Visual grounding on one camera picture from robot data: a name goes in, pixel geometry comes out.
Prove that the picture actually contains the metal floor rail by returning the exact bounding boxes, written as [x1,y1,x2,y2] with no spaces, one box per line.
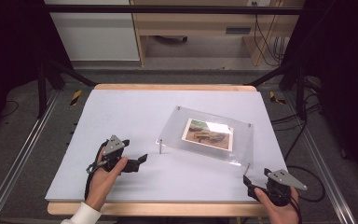
[282,91,357,224]
[0,90,61,224]

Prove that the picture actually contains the brown printed picture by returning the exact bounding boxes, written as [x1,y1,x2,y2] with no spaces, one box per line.
[181,118,235,152]

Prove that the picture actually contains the black metal stand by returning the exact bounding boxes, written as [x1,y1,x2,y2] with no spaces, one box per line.
[36,58,98,119]
[245,59,310,121]

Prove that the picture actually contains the black floor cables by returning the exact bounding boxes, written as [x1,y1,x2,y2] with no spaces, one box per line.
[269,76,324,162]

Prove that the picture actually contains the white cabinet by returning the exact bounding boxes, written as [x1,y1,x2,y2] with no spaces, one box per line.
[44,0,141,62]

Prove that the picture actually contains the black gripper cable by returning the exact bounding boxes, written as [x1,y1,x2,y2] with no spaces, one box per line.
[84,140,110,201]
[287,165,326,203]

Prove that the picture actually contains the person's right hand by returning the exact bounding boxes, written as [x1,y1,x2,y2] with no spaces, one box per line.
[254,187,300,224]

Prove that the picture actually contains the wooden table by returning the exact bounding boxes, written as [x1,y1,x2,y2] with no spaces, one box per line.
[47,83,269,217]

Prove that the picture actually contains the black curtain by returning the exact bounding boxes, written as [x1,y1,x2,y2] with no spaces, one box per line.
[0,0,75,138]
[281,0,358,190]

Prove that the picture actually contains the black horizontal bar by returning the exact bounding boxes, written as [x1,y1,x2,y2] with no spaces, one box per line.
[42,4,304,16]

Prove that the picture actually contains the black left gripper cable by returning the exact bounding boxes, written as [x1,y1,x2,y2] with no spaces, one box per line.
[84,140,110,201]

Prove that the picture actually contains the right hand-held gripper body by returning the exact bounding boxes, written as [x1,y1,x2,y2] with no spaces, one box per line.
[247,168,309,207]

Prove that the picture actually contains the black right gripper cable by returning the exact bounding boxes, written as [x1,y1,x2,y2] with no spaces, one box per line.
[287,165,326,203]

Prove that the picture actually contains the clear acrylic photo frame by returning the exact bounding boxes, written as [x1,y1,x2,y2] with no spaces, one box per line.
[156,105,255,167]

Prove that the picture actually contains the grey drawer handle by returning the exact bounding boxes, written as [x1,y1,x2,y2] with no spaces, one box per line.
[225,26,253,35]

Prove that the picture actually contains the wooden desk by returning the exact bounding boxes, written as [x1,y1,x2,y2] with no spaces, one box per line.
[130,0,306,67]

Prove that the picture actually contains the black hanging desk cables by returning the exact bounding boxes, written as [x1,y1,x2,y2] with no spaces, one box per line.
[252,1,286,67]

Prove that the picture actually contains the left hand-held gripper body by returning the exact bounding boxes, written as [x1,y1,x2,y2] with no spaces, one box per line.
[101,134,141,174]

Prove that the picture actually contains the person's left hand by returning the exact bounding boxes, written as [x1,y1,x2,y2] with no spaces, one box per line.
[85,151,129,212]

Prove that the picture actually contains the yellow black tape strip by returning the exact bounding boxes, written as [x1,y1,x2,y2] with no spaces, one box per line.
[268,91,287,106]
[70,89,84,107]

